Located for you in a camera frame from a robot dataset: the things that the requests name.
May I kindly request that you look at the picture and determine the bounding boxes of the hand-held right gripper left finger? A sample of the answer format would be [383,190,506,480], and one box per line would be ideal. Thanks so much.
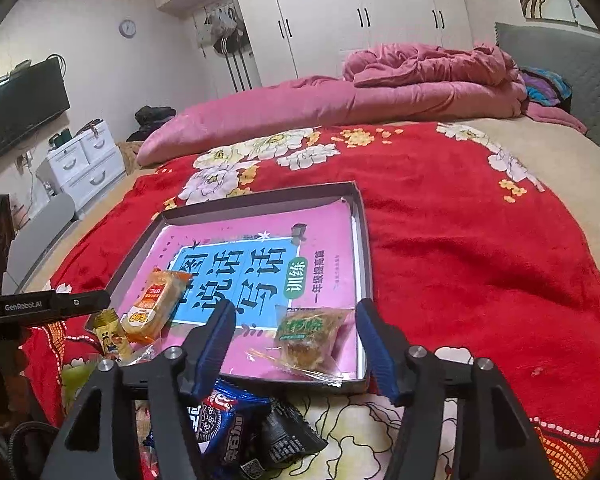
[40,300,238,480]

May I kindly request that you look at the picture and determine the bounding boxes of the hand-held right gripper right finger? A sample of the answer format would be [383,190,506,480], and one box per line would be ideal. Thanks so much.
[355,299,561,480]

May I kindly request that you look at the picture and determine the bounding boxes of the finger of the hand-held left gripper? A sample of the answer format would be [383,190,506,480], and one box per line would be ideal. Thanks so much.
[54,289,112,317]

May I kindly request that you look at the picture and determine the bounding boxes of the yellow snack packet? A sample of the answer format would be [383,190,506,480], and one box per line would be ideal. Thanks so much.
[87,309,131,361]

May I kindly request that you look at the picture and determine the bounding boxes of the grey shallow cardboard tray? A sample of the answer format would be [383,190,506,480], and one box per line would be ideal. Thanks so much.
[84,181,371,395]

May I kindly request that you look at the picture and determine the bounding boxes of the person's left forearm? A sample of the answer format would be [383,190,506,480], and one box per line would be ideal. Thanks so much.
[0,330,41,421]

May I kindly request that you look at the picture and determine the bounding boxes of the orange pastry packet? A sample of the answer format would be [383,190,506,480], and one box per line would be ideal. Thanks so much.
[121,269,193,346]

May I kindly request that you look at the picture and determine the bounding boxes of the clear green-label snack packet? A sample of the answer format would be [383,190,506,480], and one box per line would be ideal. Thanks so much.
[250,307,356,388]

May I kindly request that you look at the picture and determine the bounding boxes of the grey flat panel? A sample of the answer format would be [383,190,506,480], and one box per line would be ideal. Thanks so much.
[2,192,76,293]

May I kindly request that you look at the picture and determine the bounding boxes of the pale green snack packet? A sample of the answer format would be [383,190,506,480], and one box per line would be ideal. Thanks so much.
[62,355,111,411]

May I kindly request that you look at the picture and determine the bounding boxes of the blue cookie packet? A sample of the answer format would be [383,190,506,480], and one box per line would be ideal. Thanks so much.
[145,380,276,480]

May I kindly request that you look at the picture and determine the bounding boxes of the pink and blue book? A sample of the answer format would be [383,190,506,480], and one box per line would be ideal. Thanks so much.
[115,197,366,376]

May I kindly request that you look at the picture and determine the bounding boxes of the black snack packet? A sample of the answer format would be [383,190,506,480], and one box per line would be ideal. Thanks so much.
[240,399,329,480]

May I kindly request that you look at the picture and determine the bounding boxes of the red floral blanket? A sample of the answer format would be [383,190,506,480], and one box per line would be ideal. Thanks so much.
[22,120,600,480]

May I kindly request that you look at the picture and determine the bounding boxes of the white drawer cabinet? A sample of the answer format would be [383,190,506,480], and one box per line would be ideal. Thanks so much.
[46,127,127,213]

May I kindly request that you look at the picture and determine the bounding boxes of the brown patterned ottoman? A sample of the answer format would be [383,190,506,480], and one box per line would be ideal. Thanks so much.
[117,142,143,176]

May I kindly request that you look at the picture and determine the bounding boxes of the dark clothes pile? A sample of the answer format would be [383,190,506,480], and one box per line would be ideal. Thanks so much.
[127,106,178,143]

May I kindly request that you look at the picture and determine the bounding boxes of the black flat television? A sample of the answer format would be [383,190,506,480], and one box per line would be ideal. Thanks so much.
[0,57,72,161]

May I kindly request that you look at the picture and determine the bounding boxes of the long pink velvet quilt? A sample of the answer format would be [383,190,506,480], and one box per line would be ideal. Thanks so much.
[136,76,528,167]

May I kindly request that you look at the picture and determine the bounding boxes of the beige bed sheet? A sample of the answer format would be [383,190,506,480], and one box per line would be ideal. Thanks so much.
[475,117,600,241]

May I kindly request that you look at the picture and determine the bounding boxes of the crumpled pink blanket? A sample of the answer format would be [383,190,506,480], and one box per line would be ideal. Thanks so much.
[342,42,588,133]

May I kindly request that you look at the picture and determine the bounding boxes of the hanging clothes and bags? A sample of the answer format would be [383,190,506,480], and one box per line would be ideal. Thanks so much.
[202,2,253,56]

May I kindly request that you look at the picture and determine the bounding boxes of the blue and purple cloth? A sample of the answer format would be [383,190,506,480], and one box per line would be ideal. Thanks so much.
[520,66,573,108]

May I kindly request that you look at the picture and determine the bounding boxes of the white glossy wardrobe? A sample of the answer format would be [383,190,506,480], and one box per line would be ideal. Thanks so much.
[150,0,473,91]

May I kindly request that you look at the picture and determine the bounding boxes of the grey padded headboard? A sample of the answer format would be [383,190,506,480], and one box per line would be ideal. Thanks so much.
[494,22,600,161]

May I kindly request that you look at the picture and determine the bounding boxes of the black braided cable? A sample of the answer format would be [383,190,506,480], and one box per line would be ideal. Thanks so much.
[7,420,61,480]

